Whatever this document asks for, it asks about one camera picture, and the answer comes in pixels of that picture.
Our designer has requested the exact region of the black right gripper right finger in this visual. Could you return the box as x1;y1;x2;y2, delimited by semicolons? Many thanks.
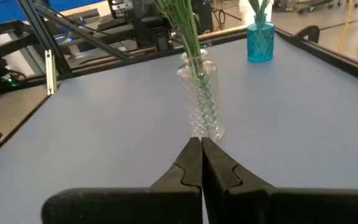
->
201;137;358;224

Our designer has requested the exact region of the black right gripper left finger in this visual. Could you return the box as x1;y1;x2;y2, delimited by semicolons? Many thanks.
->
41;137;203;224

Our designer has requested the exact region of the clear glass vase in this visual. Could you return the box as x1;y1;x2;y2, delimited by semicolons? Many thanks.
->
176;49;226;141

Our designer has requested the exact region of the blue glass vase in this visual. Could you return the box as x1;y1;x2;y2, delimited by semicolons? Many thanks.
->
246;14;275;63

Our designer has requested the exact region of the black electronics rack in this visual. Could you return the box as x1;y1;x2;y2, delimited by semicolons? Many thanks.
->
107;0;173;52

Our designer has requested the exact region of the black upright box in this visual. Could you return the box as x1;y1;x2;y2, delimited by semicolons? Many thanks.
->
193;0;214;35

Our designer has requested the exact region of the silver metal bracket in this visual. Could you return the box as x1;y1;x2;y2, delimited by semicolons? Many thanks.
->
44;49;58;96

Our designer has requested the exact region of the black arched handle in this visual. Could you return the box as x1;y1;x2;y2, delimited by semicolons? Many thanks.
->
293;24;321;44

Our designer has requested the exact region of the long yellow extension cord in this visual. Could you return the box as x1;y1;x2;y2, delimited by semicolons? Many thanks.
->
337;0;354;54

